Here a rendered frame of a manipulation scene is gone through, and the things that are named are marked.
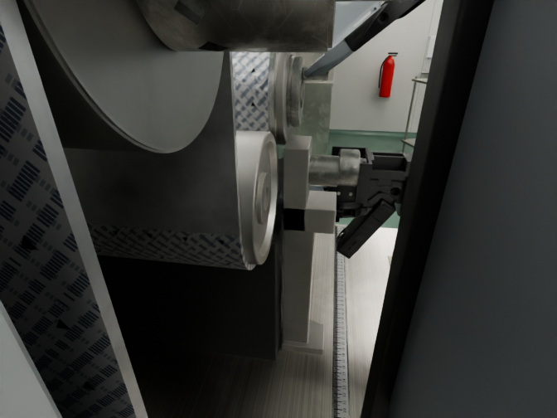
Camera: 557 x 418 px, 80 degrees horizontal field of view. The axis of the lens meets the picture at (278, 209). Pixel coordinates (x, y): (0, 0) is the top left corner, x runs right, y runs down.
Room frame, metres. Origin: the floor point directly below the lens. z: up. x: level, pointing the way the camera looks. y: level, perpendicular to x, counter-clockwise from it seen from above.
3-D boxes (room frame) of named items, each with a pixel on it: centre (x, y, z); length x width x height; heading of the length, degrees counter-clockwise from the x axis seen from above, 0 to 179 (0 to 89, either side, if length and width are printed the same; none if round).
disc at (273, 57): (0.39, 0.00, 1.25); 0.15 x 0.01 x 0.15; 171
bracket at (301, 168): (0.35, -0.04, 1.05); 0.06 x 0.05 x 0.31; 81
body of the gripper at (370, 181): (0.43, -0.13, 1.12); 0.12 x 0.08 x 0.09; 81
